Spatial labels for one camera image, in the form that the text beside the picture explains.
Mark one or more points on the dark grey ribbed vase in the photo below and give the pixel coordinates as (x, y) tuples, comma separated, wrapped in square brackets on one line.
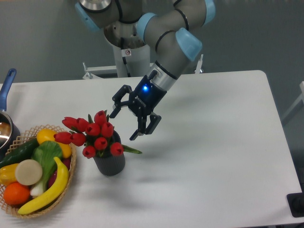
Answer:
[(108, 164)]

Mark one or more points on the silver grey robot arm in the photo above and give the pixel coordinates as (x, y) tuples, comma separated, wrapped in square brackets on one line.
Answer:
[(157, 48)]

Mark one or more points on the blue handled saucepan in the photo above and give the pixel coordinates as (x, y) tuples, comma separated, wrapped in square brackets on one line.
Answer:
[(8, 130)]

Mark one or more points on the yellow banana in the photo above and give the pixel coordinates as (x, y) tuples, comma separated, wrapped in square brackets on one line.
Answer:
[(51, 194)]

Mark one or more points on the green bok choy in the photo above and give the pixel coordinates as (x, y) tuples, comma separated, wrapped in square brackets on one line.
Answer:
[(44, 155)]

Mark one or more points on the yellow lemon squash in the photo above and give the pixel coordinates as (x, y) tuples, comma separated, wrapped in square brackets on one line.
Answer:
[(48, 135)]

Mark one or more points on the black device at edge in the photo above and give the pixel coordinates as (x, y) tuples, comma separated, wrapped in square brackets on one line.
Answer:
[(296, 204)]

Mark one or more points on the red tulip bouquet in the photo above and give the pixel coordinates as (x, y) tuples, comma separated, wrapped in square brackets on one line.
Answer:
[(96, 134)]

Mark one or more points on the woven wicker basket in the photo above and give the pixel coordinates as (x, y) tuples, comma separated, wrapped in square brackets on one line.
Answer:
[(24, 137)]

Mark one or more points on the beige round disc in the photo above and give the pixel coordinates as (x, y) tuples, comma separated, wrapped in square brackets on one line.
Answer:
[(28, 172)]

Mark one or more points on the yellow bell pepper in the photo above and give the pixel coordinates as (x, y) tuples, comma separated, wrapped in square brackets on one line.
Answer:
[(7, 174)]

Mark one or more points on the orange fruit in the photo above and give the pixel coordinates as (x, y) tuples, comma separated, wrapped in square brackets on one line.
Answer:
[(16, 194)]

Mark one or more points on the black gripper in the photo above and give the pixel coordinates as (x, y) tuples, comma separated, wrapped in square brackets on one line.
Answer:
[(142, 101)]

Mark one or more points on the purple red vegetable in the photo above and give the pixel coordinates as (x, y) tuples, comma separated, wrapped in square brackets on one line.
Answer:
[(67, 163)]

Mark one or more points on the white frame at right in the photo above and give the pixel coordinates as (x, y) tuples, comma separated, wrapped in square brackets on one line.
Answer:
[(294, 108)]

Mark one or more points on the dark green cucumber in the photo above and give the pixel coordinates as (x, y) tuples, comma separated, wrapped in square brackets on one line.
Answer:
[(20, 153)]

